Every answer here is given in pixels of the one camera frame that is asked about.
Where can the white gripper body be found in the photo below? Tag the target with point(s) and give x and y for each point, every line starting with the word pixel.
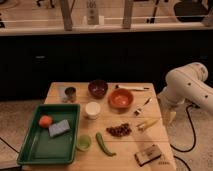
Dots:
pixel 167 110

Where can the dark red grape bunch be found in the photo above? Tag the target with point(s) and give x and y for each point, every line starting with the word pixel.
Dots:
pixel 119 131

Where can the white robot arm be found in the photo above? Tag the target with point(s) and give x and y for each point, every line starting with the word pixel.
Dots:
pixel 186 82

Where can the metal fork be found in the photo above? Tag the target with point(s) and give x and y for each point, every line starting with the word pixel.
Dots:
pixel 139 109

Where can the orange bowl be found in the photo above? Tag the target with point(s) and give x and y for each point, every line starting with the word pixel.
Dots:
pixel 120 98

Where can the brown wooden block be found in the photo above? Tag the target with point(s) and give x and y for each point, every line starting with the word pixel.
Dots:
pixel 147 155

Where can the dark maroon bowl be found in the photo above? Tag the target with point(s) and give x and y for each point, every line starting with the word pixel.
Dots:
pixel 98 88

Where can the green chili pepper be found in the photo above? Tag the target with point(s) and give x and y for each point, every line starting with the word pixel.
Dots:
pixel 102 145

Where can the white cup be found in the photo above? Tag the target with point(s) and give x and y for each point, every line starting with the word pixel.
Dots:
pixel 92 110

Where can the green plastic cup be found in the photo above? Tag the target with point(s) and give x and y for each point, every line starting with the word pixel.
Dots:
pixel 83 143

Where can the metal can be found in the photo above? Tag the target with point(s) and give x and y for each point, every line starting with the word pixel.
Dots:
pixel 70 93

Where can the blue sponge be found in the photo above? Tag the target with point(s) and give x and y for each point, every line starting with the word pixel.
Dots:
pixel 59 128

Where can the orange tomato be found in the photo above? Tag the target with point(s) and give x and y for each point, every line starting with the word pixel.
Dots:
pixel 45 121

